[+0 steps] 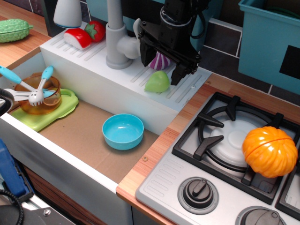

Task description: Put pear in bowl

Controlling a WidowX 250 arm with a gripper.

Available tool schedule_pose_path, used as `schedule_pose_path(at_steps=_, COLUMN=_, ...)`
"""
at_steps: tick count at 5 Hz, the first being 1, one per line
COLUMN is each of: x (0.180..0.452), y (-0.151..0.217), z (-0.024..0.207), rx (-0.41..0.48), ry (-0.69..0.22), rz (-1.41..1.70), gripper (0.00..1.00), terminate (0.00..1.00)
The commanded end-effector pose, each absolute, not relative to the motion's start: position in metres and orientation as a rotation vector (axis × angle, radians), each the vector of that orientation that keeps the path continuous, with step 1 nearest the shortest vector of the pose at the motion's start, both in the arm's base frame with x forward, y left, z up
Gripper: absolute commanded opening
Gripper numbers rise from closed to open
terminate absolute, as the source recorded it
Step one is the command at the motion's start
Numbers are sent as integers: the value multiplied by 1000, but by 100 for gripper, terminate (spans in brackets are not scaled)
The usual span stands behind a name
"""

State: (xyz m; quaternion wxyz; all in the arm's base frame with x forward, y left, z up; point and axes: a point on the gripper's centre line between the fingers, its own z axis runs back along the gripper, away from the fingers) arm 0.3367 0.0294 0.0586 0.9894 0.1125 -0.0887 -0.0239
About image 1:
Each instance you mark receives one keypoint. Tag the black stove grate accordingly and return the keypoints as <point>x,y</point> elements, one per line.
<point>213,143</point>
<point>289,199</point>

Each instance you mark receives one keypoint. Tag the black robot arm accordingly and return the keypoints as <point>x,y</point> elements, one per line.
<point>180,21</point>

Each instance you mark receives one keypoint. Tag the teal plastic bin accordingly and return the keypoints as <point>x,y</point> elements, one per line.
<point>270,45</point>

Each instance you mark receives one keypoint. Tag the purple white toy garlic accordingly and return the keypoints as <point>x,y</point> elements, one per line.
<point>160,62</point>

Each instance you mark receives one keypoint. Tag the blue device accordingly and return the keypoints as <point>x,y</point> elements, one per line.
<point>14,180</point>

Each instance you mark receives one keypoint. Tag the white blue spatula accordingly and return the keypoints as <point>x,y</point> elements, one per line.
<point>20,95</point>

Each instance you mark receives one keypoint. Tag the green plastic cutting board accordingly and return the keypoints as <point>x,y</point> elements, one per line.
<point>69,101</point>

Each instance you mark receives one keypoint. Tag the green toy bitter gourd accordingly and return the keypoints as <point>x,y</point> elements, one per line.
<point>13,30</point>

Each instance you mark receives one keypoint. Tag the silver toy stove top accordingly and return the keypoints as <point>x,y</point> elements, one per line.
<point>159,191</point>

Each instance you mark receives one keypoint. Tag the grey toy faucet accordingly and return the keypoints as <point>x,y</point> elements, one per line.
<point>121,48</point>

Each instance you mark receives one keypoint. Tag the grey stove knob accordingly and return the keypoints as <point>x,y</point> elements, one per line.
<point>198,195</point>
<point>257,215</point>

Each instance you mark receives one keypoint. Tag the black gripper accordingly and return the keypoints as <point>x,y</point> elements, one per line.
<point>171,41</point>

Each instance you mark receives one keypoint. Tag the orange transparent pot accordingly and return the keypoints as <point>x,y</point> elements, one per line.
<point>50,103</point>

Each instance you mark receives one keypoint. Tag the white soap dispenser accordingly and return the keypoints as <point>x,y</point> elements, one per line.
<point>68,14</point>

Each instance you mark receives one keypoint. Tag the white toy sink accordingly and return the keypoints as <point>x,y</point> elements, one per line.
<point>58,157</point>

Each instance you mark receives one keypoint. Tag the red white toy slice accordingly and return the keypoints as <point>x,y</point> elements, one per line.
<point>78,38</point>

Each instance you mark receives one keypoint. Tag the green toy pear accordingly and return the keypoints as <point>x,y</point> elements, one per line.
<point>158,82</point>

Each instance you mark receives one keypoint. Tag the white blue pasta server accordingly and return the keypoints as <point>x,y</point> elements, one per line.
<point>36,97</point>

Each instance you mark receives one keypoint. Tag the orange toy pumpkin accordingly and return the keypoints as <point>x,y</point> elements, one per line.
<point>270,152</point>

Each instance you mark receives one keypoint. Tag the blue plastic bowl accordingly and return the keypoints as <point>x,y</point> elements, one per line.
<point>123,131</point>

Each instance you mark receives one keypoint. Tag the red toy tomato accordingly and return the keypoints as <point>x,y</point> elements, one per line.
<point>95,30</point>

